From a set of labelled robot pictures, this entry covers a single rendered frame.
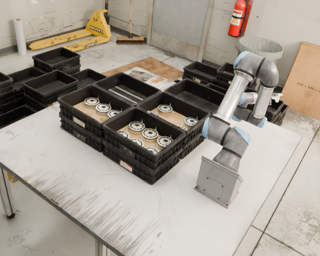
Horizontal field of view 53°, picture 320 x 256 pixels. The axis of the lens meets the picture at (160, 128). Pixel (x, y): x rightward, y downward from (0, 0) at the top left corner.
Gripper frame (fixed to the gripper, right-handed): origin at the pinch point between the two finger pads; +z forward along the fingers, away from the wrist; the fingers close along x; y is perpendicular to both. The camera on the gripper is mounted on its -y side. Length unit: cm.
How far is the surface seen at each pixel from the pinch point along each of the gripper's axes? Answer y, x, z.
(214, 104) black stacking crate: 5.7, -36.1, -24.8
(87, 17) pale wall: -147, -401, -7
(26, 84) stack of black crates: -17, -152, -141
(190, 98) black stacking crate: 1, -47, -38
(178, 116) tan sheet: 13, -32, -59
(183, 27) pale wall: -111, -267, 101
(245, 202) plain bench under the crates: 60, 23, -51
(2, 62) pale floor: -57, -332, -148
